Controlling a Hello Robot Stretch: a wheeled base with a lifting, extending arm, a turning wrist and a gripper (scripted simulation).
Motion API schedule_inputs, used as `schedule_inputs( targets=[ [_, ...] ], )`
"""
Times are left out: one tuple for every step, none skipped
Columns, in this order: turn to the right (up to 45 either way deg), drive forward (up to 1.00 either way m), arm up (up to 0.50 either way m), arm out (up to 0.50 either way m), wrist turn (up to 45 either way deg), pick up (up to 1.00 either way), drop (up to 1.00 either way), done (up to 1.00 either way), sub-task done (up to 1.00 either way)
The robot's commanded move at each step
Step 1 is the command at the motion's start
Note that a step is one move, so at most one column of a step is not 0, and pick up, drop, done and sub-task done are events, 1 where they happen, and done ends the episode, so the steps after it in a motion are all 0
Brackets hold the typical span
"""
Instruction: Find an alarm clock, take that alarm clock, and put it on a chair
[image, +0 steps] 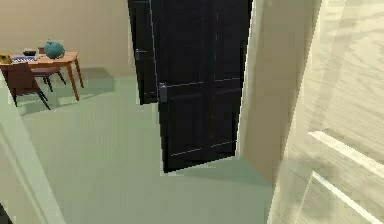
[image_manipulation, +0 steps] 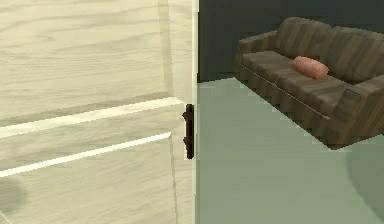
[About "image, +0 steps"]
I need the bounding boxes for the dark brown chair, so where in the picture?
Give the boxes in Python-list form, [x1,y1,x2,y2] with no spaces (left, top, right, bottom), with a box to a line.
[6,62,52,111]
[31,46,67,93]

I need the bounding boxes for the black room door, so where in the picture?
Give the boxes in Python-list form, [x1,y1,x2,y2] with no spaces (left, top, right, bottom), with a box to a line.
[127,0,159,106]
[148,0,254,174]

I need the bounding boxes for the blue patterned book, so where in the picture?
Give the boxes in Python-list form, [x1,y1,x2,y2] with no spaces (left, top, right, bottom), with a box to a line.
[11,55,38,64]

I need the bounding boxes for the pale wooden room door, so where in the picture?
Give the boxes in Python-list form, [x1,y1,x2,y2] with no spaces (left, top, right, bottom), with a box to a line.
[266,0,384,224]

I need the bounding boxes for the teal round vase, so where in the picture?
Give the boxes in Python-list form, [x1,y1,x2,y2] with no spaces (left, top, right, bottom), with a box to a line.
[44,41,66,60]

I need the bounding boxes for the brown wooden table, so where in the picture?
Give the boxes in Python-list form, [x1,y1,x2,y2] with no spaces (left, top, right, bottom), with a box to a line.
[0,50,85,102]

